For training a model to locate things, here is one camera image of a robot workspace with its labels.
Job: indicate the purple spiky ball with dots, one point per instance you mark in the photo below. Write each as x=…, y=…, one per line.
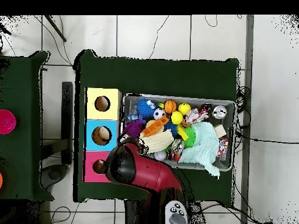
x=133, y=128

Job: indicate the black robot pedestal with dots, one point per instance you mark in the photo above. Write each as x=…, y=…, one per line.
x=137, y=214

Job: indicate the cream muslin cloth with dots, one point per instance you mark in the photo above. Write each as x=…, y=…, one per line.
x=158, y=141

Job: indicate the blue fuzzy ball with eyes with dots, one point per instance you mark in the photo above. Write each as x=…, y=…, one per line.
x=145, y=107

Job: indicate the yellow tennis ball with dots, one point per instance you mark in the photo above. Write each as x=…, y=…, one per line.
x=176, y=117

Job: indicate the dark green tablecloth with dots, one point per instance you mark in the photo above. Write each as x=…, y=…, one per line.
x=21, y=81
x=163, y=74

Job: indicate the wooden box with three holes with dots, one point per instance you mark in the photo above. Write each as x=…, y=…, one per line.
x=93, y=114

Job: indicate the black stand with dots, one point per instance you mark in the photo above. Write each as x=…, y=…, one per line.
x=67, y=116

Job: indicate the black and white soccer ball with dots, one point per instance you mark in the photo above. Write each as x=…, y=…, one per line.
x=159, y=113

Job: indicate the black rod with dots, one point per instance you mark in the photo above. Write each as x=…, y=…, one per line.
x=56, y=29

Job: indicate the orange toy basketball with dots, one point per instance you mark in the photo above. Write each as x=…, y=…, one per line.
x=170, y=106

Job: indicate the silver drink can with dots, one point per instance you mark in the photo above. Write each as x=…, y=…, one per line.
x=220, y=112

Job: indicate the yellow smiley ball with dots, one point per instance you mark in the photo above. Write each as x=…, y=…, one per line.
x=184, y=108

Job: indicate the pink ball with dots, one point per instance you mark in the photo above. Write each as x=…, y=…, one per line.
x=5, y=122

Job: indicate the orange ball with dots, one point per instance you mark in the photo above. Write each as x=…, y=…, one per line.
x=1, y=180

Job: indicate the grey metal rail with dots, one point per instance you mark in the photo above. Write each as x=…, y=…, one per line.
x=249, y=46

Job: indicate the mint green muslin cloth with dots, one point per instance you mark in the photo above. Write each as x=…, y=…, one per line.
x=203, y=144

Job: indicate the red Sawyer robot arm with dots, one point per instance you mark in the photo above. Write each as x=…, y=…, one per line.
x=151, y=172

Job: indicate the orange plastic toy block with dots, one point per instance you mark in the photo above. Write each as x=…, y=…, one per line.
x=155, y=126

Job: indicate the clear mesh bin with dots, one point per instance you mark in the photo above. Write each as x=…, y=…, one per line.
x=230, y=130

